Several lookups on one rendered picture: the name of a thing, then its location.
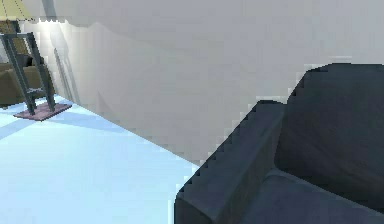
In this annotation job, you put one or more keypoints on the dark grey sofa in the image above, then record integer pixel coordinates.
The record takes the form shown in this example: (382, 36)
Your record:
(300, 160)

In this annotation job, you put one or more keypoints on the floor lamp with yellow shade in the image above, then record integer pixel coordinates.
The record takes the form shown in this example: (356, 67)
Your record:
(33, 73)

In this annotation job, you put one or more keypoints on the brown armchair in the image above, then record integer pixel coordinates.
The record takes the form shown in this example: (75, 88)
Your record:
(10, 83)

